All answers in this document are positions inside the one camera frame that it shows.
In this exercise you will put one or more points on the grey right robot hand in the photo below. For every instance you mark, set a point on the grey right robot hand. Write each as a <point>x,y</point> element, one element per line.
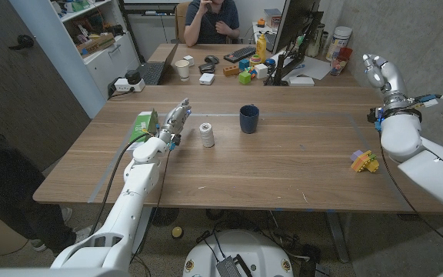
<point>392,79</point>

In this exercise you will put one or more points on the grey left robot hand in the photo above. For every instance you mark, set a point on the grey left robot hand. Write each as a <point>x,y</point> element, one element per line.
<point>173,121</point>

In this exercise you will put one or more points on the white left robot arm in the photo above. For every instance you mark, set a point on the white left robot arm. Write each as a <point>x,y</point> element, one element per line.
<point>137,181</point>

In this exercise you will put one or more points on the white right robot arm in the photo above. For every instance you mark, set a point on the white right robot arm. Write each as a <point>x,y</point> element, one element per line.
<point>402,134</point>

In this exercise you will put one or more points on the green package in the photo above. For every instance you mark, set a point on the green package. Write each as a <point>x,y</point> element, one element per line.
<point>142,125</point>

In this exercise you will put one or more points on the white paper cup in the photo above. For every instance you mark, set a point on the white paper cup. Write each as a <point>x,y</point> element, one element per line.
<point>183,70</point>

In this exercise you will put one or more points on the red snack cup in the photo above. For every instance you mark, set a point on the red snack cup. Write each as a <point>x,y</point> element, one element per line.
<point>340,61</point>

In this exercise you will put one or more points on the dark blue cup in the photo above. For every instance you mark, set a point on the dark blue cup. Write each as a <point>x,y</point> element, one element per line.
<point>249,121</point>

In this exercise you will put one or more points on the white wrist tag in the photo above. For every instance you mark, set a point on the white wrist tag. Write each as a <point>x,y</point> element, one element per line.
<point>430,102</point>

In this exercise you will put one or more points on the black laptop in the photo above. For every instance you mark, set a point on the black laptop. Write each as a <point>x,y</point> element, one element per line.
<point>153,73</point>

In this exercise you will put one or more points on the white square charger box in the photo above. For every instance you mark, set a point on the white square charger box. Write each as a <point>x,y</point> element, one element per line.
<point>207,78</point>

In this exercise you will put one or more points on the black power adapter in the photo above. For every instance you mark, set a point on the black power adapter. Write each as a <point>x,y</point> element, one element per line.
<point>133,76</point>

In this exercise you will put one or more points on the white power strip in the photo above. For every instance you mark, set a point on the white power strip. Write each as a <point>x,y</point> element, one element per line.
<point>123,85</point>

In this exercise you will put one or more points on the small white cube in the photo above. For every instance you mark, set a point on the small white cube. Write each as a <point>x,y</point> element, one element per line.
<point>188,60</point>

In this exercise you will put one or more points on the black wallet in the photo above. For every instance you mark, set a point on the black wallet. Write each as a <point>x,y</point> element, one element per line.
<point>207,68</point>

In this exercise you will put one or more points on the white canister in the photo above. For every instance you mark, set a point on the white canister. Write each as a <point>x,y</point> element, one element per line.
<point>338,40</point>

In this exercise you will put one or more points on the dark computer mouse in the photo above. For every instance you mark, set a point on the dark computer mouse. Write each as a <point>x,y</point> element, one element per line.
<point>212,59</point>

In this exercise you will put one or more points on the orange brick block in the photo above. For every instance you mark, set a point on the orange brick block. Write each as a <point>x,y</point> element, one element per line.
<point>230,70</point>

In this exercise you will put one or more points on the wooden office desk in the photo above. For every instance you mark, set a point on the wooden office desk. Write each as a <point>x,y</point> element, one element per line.
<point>202,50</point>

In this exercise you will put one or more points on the white paper sheets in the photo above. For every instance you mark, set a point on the white paper sheets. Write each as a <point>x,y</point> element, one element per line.
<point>315,68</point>

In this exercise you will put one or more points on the green cube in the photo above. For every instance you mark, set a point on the green cube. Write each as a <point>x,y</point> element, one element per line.
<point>245,77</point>

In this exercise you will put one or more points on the yellow orange purple lego cluster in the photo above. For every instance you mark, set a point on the yellow orange purple lego cluster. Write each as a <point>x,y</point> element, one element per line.
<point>365,161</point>

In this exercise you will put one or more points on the blue cube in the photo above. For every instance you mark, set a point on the blue cube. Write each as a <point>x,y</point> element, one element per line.
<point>244,64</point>

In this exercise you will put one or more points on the white flat box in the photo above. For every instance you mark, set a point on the white flat box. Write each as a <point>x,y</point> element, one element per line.
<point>301,81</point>

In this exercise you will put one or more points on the red blue toy blocks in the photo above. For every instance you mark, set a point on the red blue toy blocks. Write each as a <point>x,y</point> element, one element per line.
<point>251,72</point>

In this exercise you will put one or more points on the black keyboard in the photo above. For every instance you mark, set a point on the black keyboard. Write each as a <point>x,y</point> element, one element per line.
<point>240,54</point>

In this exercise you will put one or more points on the black round floor fan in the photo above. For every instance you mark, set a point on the black round floor fan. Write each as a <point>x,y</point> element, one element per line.
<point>164,216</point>

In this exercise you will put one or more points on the brown office chair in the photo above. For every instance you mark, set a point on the brown office chair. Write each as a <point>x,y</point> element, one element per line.
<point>181,21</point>

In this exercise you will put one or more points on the large white cube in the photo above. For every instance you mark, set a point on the large white cube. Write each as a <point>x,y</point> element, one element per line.
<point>261,71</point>

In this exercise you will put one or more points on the seated person in dark shirt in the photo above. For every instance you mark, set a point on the seated person in dark shirt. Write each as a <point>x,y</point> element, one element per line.
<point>214,23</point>

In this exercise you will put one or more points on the cardboard box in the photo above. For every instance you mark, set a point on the cardboard box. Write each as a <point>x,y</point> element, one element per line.
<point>94,44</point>

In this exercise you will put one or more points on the yellow ball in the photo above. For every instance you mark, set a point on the yellow ball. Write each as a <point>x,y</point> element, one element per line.
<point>177,232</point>

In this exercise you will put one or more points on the white shelf cabinet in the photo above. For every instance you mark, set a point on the white shelf cabinet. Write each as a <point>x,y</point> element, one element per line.
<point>71,73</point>

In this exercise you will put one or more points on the blue round lid object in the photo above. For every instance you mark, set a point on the blue round lid object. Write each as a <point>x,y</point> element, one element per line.
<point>270,62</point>

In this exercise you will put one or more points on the yellow bottle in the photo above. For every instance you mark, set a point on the yellow bottle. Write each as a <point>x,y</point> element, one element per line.
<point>260,48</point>

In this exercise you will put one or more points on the grey table leg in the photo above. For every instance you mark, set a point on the grey table leg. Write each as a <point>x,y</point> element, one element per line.
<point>337,236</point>
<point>141,231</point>

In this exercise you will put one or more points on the black computer monitor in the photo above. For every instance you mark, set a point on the black computer monitor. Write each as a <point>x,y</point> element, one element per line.
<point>292,21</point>

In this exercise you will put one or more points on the small orange object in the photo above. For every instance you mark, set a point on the small orange object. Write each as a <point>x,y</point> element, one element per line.
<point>260,22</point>

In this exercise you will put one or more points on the clear storage box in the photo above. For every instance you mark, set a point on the clear storage box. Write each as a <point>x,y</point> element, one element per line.
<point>272,17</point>

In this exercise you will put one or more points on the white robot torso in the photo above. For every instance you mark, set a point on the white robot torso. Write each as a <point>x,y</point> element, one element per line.
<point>252,250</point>

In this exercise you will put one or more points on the standing person in black trousers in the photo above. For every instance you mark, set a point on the standing person in black trousers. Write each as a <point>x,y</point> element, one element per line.
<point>10,184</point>

